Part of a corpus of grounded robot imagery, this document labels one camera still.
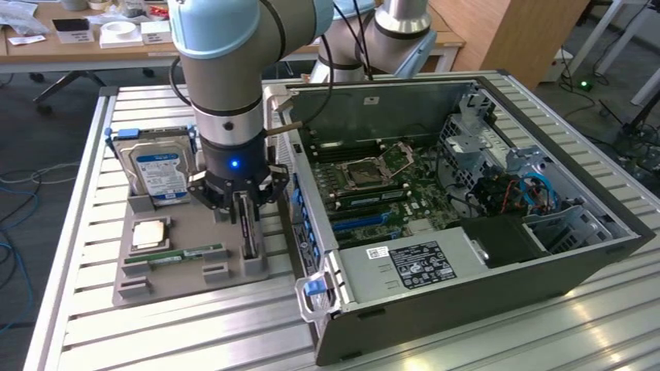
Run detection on green RAM stick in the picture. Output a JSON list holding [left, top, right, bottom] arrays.
[[338, 188, 410, 209], [126, 243, 226, 267]]

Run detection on white box with label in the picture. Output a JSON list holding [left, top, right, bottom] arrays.
[[139, 21, 174, 46]]

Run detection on white desk frame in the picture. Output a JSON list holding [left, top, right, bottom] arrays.
[[562, 0, 660, 105]]

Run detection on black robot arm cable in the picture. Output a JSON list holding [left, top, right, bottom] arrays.
[[258, 0, 376, 131]]

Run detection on white box black top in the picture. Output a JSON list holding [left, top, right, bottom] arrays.
[[51, 18, 98, 44]]

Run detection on white tape roll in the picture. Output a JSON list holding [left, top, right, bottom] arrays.
[[103, 22, 136, 39]]

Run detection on black office chair base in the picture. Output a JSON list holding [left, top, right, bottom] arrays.
[[30, 67, 156, 115]]

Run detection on metal disk bay cage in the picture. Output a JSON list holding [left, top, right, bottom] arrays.
[[520, 204, 618, 256], [438, 111, 516, 185]]

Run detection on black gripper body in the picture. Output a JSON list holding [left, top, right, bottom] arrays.
[[199, 133, 274, 194]]

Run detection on grey power supply black label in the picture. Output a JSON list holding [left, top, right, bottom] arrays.
[[330, 227, 490, 306]]

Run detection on dark grey pouch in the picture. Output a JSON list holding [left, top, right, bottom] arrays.
[[114, 0, 148, 19]]

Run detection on clear plastic bag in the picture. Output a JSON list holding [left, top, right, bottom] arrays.
[[0, 1, 39, 36]]

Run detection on white card red print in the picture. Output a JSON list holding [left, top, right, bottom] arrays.
[[7, 34, 48, 46]]

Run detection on blue floor cable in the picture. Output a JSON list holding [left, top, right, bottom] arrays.
[[0, 181, 40, 333]]

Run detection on hard disk blue caddy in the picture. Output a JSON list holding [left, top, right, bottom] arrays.
[[104, 124, 202, 208]]

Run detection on grey parts rack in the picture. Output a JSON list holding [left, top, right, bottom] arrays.
[[112, 192, 272, 308]]

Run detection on silver chipset heat sink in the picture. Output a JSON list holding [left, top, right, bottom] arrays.
[[404, 219, 440, 236]]

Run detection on white flat box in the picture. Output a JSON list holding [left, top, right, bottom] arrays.
[[98, 32, 146, 49]]

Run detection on wooden cabinet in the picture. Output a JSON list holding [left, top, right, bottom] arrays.
[[427, 0, 592, 90]]

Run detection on black internal cable bundle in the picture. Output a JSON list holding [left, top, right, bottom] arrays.
[[446, 169, 520, 220]]

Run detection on blue disk wire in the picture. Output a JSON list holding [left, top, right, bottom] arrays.
[[516, 175, 563, 214]]

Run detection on silver CPU chip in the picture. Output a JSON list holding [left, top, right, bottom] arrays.
[[131, 220, 171, 248]]

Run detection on green graphics card black fan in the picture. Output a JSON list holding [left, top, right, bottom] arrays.
[[230, 191, 263, 260]]

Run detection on metal socket cover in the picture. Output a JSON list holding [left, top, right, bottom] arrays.
[[379, 141, 416, 179]]

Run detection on metal CPU socket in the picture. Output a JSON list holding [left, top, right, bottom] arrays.
[[335, 158, 399, 192]]

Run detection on PCIe expansion slot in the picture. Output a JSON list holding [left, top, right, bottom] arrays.
[[331, 213, 390, 234]]

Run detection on open grey PC case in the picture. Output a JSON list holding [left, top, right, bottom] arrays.
[[262, 75, 658, 367]]

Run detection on green motherboard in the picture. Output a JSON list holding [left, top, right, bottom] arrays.
[[303, 127, 466, 250]]

